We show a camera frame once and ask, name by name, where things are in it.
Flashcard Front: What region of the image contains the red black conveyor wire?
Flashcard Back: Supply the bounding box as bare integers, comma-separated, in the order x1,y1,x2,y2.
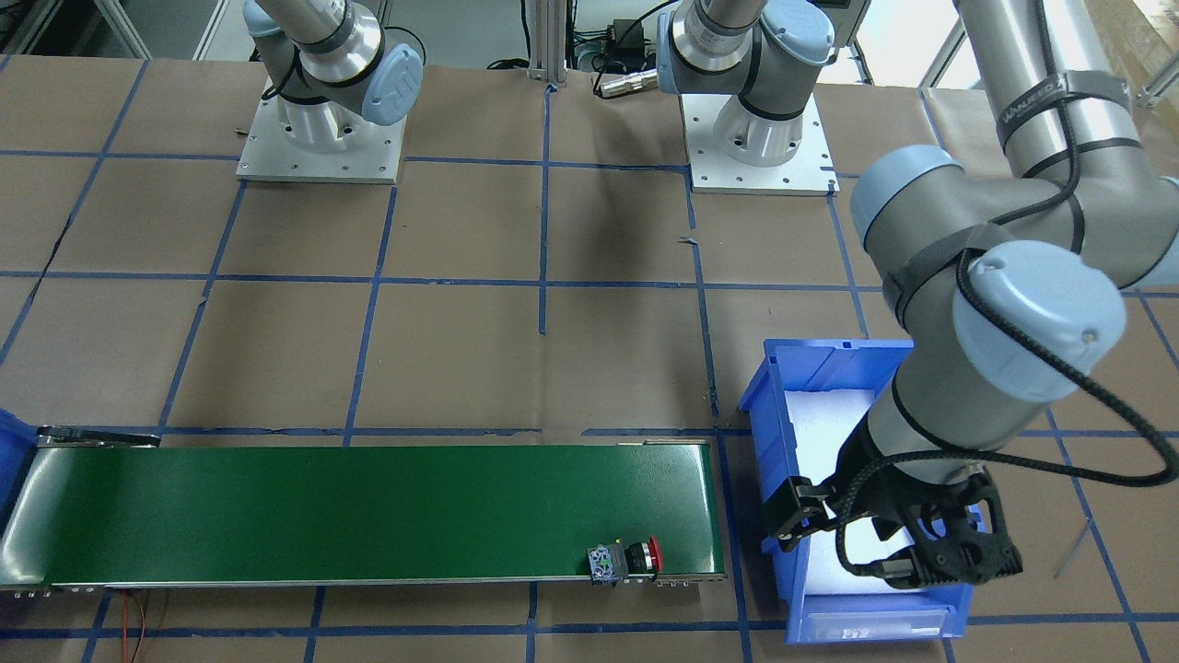
120,589,171,663

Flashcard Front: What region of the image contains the blue plastic bin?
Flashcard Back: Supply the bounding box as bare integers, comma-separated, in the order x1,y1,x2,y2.
1,411,38,531
740,339,974,645

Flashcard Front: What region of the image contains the red push button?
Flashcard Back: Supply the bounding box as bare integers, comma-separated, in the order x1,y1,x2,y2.
587,536,664,585

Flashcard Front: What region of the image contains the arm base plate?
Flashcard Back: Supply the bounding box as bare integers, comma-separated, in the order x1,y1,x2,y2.
681,94,839,196
236,96,407,185

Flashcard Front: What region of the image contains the green conveyor belt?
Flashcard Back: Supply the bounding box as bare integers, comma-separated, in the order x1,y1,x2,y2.
4,442,726,590

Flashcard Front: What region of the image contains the white foam pad bin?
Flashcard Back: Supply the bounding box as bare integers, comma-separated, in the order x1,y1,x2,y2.
785,390,917,596

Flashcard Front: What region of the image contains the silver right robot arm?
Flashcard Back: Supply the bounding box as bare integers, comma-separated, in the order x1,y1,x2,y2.
243,1,424,155

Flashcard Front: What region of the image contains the aluminium frame post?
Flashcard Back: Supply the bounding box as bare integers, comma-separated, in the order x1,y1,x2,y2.
523,1,572,88

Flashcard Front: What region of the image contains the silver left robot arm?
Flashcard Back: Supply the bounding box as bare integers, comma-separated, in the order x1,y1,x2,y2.
764,1,1175,590

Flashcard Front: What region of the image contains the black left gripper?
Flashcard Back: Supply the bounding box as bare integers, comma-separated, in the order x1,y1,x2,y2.
763,449,1023,590

